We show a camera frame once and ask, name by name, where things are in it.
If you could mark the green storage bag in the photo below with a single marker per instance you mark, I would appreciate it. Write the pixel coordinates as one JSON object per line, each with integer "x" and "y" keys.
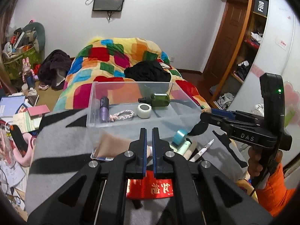
{"x": 13, "y": 66}

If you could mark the blue tape roll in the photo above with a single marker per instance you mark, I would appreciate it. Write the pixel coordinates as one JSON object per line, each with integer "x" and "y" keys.
{"x": 179, "y": 137}

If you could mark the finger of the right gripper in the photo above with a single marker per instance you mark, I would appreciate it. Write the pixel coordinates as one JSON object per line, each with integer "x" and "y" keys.
{"x": 223, "y": 113}

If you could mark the clear plastic storage box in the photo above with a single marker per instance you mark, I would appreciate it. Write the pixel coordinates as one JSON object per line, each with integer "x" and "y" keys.
{"x": 118, "y": 110}

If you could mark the red envelope packet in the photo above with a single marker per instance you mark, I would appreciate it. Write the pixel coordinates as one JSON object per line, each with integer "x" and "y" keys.
{"x": 149, "y": 188}

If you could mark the green glass dropper bottle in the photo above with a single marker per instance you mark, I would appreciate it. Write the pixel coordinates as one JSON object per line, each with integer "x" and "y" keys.
{"x": 156, "y": 100}

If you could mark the grey neck pillow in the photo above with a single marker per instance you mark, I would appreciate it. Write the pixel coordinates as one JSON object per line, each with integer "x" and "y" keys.
{"x": 35, "y": 34}

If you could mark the pink beige lip tube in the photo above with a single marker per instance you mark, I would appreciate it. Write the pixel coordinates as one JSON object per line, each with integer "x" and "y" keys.
{"x": 190, "y": 150}

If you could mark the purple lipstick tube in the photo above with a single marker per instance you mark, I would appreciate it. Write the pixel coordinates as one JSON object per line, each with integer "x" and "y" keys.
{"x": 104, "y": 109}

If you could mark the black clothing pile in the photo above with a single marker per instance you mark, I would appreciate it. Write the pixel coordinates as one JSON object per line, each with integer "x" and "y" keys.
{"x": 147, "y": 71}

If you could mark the white marker pen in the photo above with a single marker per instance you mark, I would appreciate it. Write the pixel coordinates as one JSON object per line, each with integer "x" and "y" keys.
{"x": 202, "y": 151}

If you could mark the wooden wardrobe shelf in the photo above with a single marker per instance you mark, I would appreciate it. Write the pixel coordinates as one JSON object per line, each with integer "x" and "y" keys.
{"x": 234, "y": 51}

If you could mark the pink rabbit figurine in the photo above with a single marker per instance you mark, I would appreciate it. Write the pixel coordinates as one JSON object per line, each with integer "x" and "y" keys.
{"x": 28, "y": 75}

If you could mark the dark purple clothing pile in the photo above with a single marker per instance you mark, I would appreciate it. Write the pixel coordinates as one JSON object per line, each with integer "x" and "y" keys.
{"x": 54, "y": 69}

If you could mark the beige foundation tube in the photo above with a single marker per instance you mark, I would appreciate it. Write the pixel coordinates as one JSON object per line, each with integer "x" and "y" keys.
{"x": 109, "y": 146}

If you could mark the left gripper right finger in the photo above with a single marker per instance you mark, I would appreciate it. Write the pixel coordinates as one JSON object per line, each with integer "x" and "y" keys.
{"x": 170, "y": 165}

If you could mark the colorful patchwork blanket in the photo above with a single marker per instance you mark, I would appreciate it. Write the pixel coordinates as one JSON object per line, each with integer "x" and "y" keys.
{"x": 105, "y": 60}

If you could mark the pale green tube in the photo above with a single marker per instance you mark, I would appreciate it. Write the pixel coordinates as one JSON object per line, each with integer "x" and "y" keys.
{"x": 184, "y": 147}

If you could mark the blue notebook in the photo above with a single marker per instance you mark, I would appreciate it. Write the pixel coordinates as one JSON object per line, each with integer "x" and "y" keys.
{"x": 10, "y": 105}

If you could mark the right hand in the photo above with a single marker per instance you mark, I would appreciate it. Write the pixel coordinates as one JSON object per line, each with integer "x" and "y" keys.
{"x": 255, "y": 168}

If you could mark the wall mounted monitor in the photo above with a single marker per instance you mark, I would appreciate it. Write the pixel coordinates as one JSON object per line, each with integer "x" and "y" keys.
{"x": 108, "y": 5}

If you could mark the white tape roll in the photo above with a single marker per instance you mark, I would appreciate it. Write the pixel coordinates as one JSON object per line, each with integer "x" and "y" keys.
{"x": 144, "y": 111}

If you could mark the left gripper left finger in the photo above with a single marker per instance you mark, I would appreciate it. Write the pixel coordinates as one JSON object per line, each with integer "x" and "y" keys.
{"x": 114, "y": 176}

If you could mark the black FiiO box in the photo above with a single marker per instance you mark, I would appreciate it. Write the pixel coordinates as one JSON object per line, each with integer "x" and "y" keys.
{"x": 261, "y": 7}

